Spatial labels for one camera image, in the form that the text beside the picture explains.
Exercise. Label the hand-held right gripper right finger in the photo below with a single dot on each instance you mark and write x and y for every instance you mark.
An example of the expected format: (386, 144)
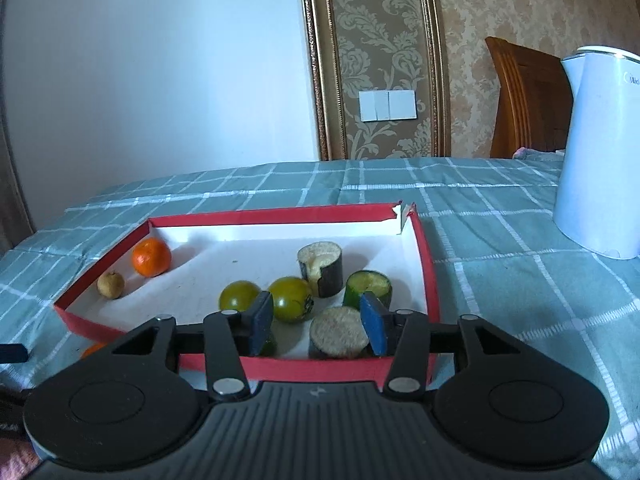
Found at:
(372, 322)

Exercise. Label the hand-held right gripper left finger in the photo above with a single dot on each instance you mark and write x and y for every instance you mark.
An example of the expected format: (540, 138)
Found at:
(262, 321)

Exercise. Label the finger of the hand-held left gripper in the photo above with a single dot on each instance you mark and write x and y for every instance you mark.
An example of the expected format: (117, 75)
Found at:
(12, 353)

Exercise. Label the green tomato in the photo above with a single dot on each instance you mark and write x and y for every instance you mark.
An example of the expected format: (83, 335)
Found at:
(290, 297)
(237, 295)

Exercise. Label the green sugarcane piece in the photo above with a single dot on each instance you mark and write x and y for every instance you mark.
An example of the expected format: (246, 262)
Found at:
(357, 287)

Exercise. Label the dark sugarcane piece with cut side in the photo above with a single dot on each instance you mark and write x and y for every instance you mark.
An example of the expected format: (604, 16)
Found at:
(330, 275)

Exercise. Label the orange mandarin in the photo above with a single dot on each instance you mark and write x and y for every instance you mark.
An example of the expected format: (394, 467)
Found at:
(92, 351)
(151, 257)

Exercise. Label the red shallow cardboard box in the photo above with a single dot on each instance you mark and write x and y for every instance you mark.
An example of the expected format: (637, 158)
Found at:
(210, 260)

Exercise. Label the tan longan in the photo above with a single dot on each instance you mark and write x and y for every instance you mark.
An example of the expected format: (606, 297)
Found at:
(110, 286)

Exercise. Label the person's left forearm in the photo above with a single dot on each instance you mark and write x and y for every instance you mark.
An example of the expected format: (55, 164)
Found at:
(12, 455)

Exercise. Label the green checkered tablecloth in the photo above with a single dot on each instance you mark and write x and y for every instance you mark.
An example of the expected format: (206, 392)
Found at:
(500, 285)

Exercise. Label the brown curtain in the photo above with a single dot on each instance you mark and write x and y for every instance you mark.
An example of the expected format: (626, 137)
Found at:
(10, 200)

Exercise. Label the pink cloth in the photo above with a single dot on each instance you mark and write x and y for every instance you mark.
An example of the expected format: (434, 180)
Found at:
(522, 152)

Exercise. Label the brown wooden chair back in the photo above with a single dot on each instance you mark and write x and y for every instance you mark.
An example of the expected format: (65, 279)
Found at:
(525, 105)

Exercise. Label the white electric kettle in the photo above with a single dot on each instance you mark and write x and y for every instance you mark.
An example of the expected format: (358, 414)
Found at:
(600, 160)

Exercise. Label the white wall switch panel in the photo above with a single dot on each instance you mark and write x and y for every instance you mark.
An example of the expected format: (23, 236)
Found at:
(387, 105)

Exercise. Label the gold ornate wall frame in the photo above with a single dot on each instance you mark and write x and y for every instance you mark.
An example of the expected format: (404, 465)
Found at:
(312, 60)

